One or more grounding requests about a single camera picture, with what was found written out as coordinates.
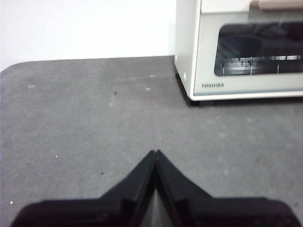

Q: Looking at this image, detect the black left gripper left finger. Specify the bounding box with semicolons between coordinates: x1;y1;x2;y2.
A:
10;150;157;227

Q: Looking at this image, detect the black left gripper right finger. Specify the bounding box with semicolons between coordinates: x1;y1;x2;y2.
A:
155;149;301;227

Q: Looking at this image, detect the cream Toshiba toaster oven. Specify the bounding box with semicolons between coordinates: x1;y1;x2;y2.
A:
174;0;303;102

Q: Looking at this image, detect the metal oven wire rack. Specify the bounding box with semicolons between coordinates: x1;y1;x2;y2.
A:
222;54;303;77

